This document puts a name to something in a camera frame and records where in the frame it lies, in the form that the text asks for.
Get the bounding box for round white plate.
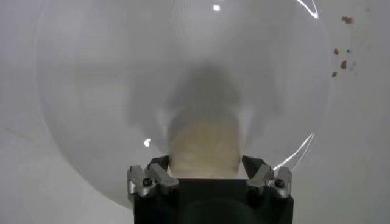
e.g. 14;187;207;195
33;0;333;211

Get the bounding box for white steamed baozi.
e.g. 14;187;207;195
168;120;242;180

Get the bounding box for scattered brown crumbs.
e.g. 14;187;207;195
331;15;356;79

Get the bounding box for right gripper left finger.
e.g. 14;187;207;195
127;155;180;200

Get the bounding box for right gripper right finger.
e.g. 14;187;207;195
241;155;293;199

